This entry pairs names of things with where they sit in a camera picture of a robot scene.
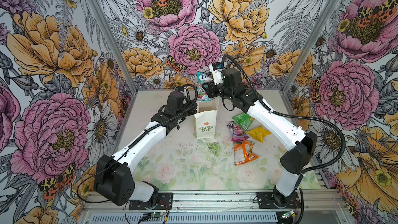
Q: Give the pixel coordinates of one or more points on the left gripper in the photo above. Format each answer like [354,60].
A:
[193,106]

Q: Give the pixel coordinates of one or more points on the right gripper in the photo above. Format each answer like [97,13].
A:
[211,91]

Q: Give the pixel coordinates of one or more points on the white paper bag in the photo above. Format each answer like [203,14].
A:
[206,119]

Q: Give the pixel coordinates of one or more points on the teal candy bag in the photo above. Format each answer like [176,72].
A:
[202,95]

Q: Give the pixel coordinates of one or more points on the purple pink snack bag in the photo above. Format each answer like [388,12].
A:
[238,134]

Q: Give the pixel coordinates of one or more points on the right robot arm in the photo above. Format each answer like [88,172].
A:
[299,144]

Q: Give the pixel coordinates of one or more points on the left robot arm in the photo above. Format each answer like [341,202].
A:
[114,174]

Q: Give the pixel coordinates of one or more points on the green snack bag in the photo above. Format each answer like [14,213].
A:
[243,120]

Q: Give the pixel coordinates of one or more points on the yellow snack bag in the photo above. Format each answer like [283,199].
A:
[258,133]

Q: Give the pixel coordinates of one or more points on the orange snack bag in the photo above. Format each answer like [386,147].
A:
[243,152]

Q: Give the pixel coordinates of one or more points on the small green candy wrapper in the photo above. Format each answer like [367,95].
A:
[214,148]

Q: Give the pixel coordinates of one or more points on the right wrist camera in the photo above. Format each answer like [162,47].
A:
[216,71]

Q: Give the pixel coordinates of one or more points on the aluminium front rail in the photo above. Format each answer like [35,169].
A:
[246,201]

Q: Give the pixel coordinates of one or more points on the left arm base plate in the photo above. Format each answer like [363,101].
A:
[161,201]

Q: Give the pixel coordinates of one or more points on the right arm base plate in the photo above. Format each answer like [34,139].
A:
[274,200]

